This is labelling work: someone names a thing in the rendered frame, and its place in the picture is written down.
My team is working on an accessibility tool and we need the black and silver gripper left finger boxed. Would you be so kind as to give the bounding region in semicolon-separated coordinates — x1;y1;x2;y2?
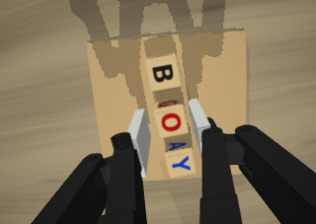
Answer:
31;109;151;224

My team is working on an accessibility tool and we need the beige letter block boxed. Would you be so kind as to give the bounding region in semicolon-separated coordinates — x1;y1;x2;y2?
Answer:
164;138;197;179
153;98;189;138
144;52;182;92

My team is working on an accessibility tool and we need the tan flat mat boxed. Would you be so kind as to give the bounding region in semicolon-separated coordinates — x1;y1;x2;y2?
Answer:
86;31;246;181

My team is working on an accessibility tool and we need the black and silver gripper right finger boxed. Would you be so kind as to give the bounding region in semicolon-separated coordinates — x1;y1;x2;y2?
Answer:
188;99;316;224

